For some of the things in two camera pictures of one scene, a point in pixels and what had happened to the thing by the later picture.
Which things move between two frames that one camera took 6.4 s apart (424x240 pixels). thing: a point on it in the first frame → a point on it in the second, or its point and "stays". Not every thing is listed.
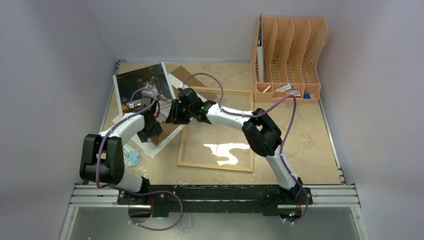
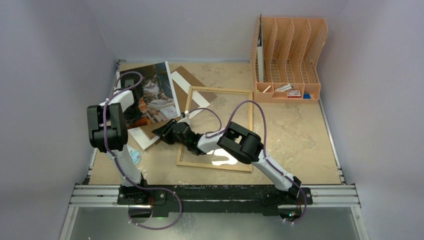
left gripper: [156, 131] → [136, 117]
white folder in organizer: [260, 54] stays
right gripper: [177, 112] → [170, 131]
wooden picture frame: [182, 143] stays
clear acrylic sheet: [209, 145] stays
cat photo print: [152, 82] stays
